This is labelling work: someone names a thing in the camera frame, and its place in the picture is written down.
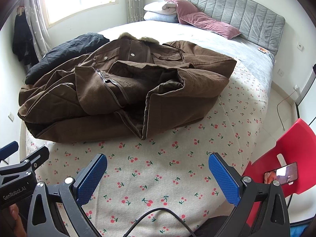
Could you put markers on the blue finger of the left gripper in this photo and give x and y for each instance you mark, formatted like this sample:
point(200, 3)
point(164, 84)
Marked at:
point(8, 150)

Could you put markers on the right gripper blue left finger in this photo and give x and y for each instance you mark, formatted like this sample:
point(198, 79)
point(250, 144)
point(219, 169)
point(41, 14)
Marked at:
point(88, 179)

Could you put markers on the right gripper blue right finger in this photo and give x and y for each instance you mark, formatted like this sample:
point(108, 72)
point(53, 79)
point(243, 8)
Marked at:
point(227, 178)

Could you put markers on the brown fur-collared jacket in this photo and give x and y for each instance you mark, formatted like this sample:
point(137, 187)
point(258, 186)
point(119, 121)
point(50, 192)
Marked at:
point(126, 87)

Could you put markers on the hanging black clothes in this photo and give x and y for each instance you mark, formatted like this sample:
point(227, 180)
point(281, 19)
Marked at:
point(22, 45)

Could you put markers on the person's left hand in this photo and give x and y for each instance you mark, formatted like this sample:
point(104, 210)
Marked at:
point(11, 224)

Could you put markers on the cherry print blanket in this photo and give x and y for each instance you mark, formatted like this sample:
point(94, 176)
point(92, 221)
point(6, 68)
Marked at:
point(162, 186)

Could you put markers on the smartphone on chair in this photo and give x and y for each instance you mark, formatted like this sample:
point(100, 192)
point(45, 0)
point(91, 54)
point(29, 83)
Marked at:
point(283, 175)

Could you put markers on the bed with grey sheet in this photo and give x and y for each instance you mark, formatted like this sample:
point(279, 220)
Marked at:
point(157, 102)

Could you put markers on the red plastic chair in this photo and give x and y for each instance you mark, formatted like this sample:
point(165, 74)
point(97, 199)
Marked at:
point(296, 145)

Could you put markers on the black quilted jacket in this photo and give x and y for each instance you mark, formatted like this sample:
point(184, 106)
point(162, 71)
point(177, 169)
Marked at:
point(81, 45)

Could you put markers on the small packet on bed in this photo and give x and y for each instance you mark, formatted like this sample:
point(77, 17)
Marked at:
point(263, 50)

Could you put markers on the left grey curtain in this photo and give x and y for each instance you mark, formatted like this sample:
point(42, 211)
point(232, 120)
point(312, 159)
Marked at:
point(36, 23)

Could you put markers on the grey curtain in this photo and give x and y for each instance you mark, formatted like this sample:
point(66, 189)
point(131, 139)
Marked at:
point(36, 23)
point(135, 10)

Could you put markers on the grey padded headboard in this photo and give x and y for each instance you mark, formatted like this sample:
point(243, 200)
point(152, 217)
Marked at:
point(257, 23)

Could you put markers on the pink velvet pillow front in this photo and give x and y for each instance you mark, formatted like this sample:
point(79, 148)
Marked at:
point(203, 21)

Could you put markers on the pink velvet pillow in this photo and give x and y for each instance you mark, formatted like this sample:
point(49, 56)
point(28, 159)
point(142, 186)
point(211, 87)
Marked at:
point(203, 21)
point(183, 7)

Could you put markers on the folded light blue blanket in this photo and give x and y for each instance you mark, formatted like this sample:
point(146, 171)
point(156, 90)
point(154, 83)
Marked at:
point(172, 18)

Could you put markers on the pink velvet pillow back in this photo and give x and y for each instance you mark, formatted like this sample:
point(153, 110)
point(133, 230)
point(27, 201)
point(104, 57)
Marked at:
point(183, 7)

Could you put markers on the folded cream blanket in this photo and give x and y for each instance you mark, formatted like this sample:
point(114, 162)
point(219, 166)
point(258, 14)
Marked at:
point(163, 7)

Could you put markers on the right grey curtain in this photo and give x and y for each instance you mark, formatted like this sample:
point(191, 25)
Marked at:
point(135, 10)

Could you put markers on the white wall socket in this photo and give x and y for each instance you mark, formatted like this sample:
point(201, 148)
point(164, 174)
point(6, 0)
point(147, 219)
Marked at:
point(11, 117)

